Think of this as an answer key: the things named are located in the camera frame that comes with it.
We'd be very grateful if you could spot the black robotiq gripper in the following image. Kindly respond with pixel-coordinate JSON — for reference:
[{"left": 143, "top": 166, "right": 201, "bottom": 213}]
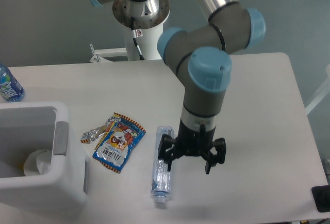
[{"left": 158, "top": 121, "right": 226, "bottom": 174}]

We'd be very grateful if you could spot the blue snack wrapper bag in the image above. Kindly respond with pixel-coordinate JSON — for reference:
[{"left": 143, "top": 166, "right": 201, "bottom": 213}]
[{"left": 80, "top": 113, "right": 146, "bottom": 173}]

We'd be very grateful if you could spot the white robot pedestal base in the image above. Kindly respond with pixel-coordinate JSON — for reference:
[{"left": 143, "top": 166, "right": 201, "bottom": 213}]
[{"left": 89, "top": 19, "right": 171, "bottom": 63}]

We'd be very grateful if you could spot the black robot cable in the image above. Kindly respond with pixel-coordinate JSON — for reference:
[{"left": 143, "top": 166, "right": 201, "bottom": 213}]
[{"left": 129, "top": 17, "right": 145, "bottom": 61}]

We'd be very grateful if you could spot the white plastic trash can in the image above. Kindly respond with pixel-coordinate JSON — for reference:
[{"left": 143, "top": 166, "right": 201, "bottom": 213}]
[{"left": 1, "top": 102, "right": 89, "bottom": 209}]

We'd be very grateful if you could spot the blue labelled drink bottle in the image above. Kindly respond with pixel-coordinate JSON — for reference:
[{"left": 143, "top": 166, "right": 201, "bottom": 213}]
[{"left": 1, "top": 64, "right": 25, "bottom": 102}]

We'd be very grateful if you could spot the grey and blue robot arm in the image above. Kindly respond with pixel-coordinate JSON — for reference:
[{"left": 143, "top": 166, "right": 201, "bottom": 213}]
[{"left": 90, "top": 0, "right": 266, "bottom": 172}]

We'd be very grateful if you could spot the black device at table edge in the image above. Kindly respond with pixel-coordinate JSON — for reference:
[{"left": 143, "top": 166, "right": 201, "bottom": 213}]
[{"left": 311, "top": 185, "right": 329, "bottom": 213}]

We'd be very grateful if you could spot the white table frame leg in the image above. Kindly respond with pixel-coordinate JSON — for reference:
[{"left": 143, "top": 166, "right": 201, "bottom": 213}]
[{"left": 305, "top": 65, "right": 329, "bottom": 115}]

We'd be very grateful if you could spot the crushed clear plastic bottle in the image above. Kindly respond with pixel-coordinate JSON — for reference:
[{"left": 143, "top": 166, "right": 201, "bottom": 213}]
[{"left": 151, "top": 126, "right": 174, "bottom": 205}]

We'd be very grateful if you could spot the crumpled white tissue paper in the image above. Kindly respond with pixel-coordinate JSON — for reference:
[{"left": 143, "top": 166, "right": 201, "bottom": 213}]
[{"left": 23, "top": 149, "right": 52, "bottom": 177}]

